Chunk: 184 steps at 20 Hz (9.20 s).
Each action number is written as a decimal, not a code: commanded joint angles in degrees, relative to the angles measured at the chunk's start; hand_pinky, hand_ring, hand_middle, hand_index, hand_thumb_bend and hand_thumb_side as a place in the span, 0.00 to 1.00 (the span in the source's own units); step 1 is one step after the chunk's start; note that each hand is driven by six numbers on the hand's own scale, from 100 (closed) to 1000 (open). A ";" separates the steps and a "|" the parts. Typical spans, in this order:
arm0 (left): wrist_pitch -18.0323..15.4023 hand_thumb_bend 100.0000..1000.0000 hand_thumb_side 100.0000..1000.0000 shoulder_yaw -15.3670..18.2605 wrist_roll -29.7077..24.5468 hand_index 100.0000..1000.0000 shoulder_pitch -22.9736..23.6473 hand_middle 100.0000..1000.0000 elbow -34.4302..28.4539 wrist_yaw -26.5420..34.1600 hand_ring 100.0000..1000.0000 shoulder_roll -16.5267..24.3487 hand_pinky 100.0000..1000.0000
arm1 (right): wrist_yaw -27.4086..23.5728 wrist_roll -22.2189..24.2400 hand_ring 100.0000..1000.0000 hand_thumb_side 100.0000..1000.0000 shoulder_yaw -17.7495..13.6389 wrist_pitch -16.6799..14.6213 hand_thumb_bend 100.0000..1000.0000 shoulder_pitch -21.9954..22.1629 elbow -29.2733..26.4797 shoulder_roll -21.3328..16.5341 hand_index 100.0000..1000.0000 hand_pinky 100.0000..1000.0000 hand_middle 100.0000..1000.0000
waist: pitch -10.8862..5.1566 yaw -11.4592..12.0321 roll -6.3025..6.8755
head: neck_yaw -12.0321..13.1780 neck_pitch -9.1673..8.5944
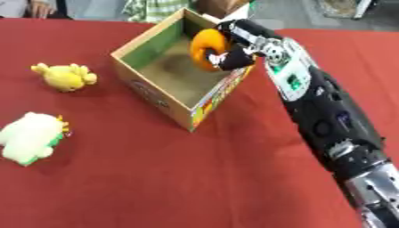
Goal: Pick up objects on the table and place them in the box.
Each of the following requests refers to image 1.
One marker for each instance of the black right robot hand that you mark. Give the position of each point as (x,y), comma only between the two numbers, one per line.
(236,58)

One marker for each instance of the orange toy fruit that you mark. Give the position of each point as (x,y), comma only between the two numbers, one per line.
(206,44)

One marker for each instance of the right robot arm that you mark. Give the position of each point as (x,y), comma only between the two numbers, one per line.
(322,112)

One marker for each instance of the brown cardboard box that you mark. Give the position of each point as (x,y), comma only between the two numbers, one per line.
(221,6)

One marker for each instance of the tan cardboard box green inside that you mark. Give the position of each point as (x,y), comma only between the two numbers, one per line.
(176,71)

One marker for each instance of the green and white checked cloth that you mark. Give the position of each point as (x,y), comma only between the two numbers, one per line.
(153,9)

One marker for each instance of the yellow soft toy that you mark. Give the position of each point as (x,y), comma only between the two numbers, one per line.
(65,77)

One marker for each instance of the person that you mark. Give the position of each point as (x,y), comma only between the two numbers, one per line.
(36,7)

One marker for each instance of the white and green soft toy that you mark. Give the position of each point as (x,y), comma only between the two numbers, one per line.
(32,137)

